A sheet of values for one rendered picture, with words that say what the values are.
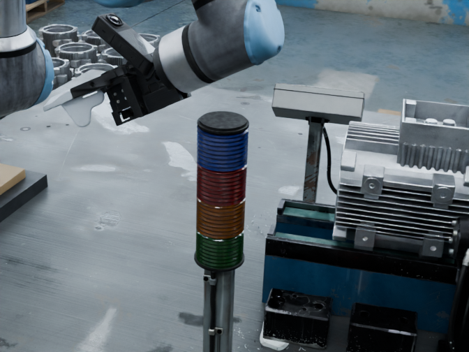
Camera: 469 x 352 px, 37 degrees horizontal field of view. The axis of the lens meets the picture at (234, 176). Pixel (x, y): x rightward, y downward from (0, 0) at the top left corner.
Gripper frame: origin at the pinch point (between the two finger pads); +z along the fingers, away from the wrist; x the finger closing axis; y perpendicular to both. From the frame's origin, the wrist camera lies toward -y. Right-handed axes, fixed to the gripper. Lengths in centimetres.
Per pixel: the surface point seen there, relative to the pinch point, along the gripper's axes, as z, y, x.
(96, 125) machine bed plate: 43, 4, 60
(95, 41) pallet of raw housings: 133, -39, 204
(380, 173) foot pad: -41, 28, 7
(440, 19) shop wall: 35, 19, 568
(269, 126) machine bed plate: 6, 21, 81
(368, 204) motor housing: -37.8, 31.7, 6.6
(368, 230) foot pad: -36, 35, 7
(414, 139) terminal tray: -47, 25, 11
